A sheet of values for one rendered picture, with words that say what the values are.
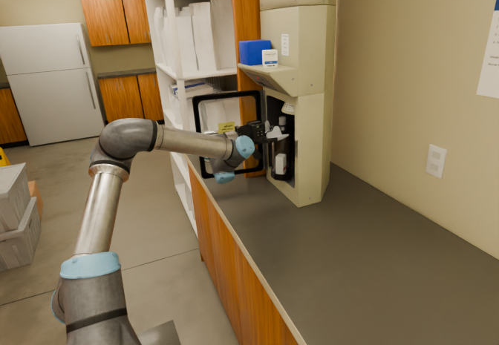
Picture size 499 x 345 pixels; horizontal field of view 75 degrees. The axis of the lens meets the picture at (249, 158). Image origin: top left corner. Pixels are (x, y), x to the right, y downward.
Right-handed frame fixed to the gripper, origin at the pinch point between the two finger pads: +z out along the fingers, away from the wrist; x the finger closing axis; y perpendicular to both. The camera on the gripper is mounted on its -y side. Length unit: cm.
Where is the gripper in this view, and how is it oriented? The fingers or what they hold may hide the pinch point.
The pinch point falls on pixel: (281, 133)
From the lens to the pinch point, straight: 139.5
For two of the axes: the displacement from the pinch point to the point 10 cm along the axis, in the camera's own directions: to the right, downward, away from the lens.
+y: -1.1, -9.1, -4.0
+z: 9.2, -2.4, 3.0
